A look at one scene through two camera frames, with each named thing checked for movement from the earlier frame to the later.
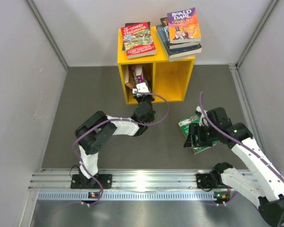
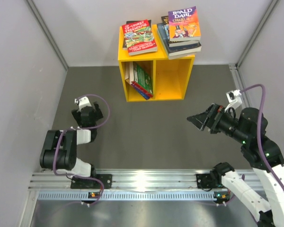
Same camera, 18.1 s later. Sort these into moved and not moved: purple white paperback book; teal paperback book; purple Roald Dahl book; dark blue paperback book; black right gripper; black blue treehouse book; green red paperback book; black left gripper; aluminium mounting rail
Moved: purple white paperback book; teal paperback book; black left gripper; black right gripper; green red paperback book
Not moved: dark blue paperback book; aluminium mounting rail; black blue treehouse book; purple Roald Dahl book
